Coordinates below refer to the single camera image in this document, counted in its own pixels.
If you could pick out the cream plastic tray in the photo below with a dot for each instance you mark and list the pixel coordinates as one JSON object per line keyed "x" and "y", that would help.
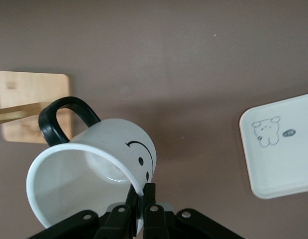
{"x": 280, "y": 169}

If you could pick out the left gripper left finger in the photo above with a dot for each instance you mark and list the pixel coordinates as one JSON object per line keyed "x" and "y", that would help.
{"x": 119, "y": 221}

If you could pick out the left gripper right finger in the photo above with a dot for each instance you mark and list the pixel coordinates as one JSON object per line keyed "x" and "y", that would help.
{"x": 156, "y": 224}

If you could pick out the wooden mug tree stand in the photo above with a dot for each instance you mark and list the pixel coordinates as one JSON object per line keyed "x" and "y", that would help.
{"x": 31, "y": 84}

